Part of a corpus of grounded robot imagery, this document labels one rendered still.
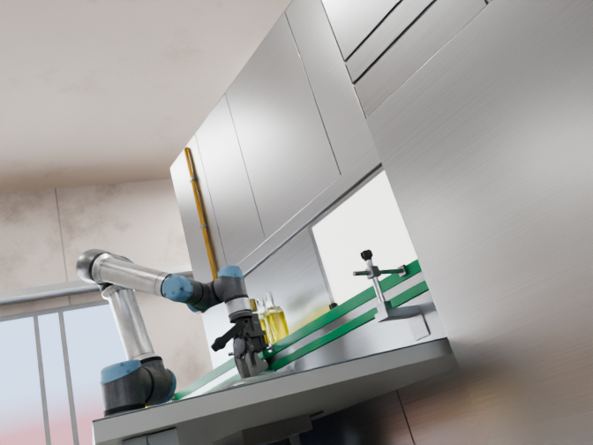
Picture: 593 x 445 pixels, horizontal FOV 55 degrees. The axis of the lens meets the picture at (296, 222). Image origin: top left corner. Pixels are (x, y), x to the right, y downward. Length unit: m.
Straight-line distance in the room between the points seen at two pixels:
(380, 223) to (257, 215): 0.72
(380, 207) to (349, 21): 0.59
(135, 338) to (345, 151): 0.90
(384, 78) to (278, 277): 1.07
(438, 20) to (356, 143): 0.75
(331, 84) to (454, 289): 1.06
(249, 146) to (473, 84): 1.41
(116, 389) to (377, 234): 0.87
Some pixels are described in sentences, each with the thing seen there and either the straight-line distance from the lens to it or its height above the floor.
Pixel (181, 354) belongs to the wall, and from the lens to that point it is 5.17.
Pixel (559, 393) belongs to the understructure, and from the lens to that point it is 1.03.
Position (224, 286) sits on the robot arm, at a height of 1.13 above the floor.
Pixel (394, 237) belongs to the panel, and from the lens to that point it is 1.68.
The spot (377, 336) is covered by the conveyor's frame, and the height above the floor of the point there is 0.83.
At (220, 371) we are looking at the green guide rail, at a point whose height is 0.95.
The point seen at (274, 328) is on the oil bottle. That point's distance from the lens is 1.90.
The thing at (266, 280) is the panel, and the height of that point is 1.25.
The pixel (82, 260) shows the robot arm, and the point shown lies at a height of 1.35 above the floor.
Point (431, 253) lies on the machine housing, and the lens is 1.14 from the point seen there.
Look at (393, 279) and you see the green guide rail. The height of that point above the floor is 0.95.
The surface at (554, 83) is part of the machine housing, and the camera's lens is 1.02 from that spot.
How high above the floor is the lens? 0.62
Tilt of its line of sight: 22 degrees up
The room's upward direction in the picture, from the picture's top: 17 degrees counter-clockwise
